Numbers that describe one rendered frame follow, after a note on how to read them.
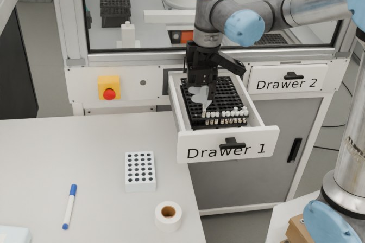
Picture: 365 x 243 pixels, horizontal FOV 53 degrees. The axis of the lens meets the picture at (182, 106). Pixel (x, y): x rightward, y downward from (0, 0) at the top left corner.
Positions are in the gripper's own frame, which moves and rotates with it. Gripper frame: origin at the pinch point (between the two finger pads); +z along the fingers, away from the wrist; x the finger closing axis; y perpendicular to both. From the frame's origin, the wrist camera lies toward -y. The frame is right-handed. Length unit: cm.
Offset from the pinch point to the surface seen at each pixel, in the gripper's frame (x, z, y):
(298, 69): -21.2, 3.2, -38.9
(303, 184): -42, 95, -77
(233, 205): -24, 85, -28
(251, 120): -1.7, 9.3, -16.0
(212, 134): 10.8, 2.6, 0.5
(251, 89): -21.2, 11.0, -22.5
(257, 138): 10.8, 5.0, -12.9
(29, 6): -302, 95, 113
